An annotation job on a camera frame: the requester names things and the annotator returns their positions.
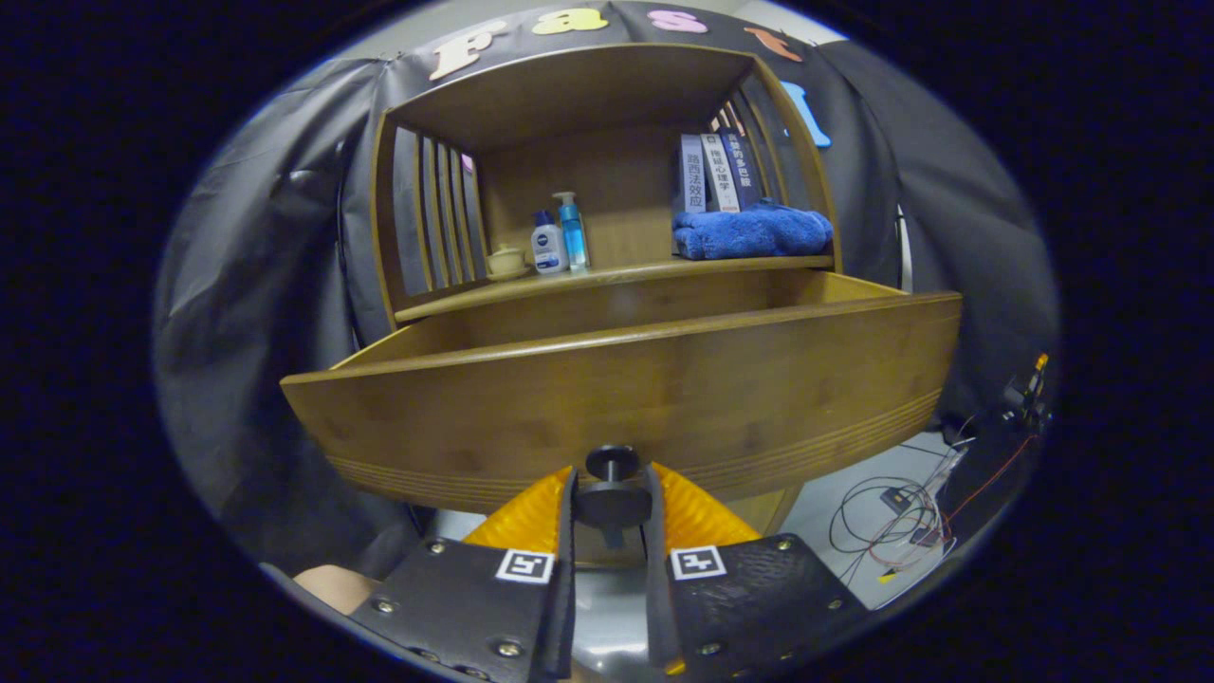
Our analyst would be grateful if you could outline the floor cables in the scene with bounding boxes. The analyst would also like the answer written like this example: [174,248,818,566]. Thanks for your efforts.
[830,436,978,584]

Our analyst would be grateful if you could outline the black and orange clamp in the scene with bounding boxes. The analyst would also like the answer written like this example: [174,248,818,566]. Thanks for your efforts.
[1003,353,1054,433]

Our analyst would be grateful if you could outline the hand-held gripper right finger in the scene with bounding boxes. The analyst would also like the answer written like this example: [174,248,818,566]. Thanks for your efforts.
[645,462,869,683]

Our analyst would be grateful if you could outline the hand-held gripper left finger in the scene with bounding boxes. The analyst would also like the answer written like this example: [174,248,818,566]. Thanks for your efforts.
[349,465,579,683]

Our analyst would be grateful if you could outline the person's leg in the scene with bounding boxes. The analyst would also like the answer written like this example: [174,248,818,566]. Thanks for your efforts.
[294,565,380,616]

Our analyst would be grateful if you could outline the wooden countertop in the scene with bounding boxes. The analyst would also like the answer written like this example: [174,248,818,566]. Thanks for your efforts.
[394,254,836,323]

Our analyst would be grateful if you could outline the blue pump bottle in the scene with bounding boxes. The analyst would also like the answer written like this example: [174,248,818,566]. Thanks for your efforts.
[552,192,591,271]

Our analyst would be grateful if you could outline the dark blue book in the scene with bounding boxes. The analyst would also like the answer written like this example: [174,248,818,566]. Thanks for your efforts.
[718,128,764,210]

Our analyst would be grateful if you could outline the white book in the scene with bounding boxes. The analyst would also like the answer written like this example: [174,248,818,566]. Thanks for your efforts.
[700,133,741,213]

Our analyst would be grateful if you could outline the cream lidded teacup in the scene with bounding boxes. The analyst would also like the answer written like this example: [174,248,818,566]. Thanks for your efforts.
[485,244,532,283]

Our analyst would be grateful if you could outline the white bottle with blue cap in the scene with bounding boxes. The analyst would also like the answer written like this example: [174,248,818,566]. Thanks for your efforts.
[531,209,570,276]

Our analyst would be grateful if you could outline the wooden cabinet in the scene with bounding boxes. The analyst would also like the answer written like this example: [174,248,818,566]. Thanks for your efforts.
[370,43,845,537]

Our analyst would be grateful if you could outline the blue towel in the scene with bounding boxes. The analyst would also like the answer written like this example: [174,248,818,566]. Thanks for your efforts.
[672,197,836,261]

